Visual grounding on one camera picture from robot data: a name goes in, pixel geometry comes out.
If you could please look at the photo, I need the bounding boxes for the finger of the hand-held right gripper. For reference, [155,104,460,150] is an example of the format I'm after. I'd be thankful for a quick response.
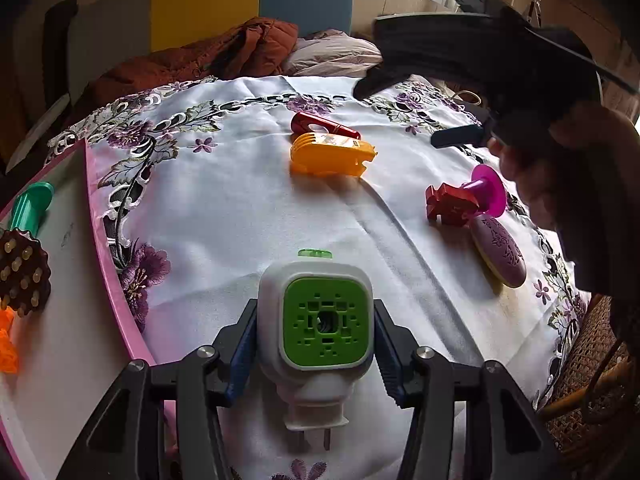
[430,124,488,150]

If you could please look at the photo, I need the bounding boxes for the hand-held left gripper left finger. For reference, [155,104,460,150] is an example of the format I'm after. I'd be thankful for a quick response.
[55,299,261,480]

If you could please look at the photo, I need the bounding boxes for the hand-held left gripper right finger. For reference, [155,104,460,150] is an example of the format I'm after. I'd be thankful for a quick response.
[372,300,561,480]

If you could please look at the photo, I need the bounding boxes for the magenta plastic spool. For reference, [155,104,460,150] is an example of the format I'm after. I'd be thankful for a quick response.
[465,163,507,218]

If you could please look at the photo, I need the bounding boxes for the white green plug-in device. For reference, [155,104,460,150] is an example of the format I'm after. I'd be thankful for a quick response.
[256,248,375,453]

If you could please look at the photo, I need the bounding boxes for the red puzzle piece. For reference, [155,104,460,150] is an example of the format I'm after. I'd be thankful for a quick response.
[425,182,483,227]

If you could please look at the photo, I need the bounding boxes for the purple oval soap case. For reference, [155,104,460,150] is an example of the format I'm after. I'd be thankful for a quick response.
[468,214,527,289]

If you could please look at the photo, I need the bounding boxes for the yellow clipper comb guard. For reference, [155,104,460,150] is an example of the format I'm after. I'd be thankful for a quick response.
[290,132,378,178]

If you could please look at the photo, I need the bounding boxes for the red nail clipper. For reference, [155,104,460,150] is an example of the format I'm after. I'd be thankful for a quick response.
[291,111,362,141]

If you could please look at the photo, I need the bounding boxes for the pink cardboard box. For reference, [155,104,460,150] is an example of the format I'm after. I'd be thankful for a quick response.
[0,140,178,480]

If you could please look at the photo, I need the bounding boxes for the orange linked cube blocks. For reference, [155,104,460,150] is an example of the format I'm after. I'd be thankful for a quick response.
[0,307,20,375]

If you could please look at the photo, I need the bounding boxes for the brown massage comb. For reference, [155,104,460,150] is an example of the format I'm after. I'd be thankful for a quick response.
[0,227,52,317]

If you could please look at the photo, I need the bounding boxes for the green plastic spool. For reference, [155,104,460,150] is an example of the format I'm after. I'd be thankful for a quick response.
[9,181,55,238]

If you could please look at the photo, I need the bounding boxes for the person's right forearm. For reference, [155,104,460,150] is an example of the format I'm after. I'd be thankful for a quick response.
[550,155,640,311]

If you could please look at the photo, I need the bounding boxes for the person's right hand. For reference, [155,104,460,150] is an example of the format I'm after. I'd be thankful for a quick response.
[487,102,640,233]

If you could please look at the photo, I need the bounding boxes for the pink quilt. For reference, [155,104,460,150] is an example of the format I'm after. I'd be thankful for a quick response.
[282,30,386,78]

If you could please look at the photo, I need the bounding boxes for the white floral tablecloth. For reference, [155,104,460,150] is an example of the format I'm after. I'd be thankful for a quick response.
[45,75,591,480]

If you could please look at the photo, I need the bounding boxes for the wicker chair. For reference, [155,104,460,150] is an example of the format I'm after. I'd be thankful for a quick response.
[537,295,640,480]

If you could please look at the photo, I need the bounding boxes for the grey yellow blue headboard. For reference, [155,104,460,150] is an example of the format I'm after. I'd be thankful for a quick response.
[65,0,353,106]

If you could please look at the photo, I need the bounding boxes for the brown quilted jacket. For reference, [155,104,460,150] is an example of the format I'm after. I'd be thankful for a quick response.
[82,16,301,116]

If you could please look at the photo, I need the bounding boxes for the white chair armrest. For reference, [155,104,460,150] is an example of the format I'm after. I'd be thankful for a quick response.
[5,92,71,173]

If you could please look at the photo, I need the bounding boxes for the black rolled mat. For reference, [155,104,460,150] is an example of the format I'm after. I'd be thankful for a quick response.
[42,0,80,98]

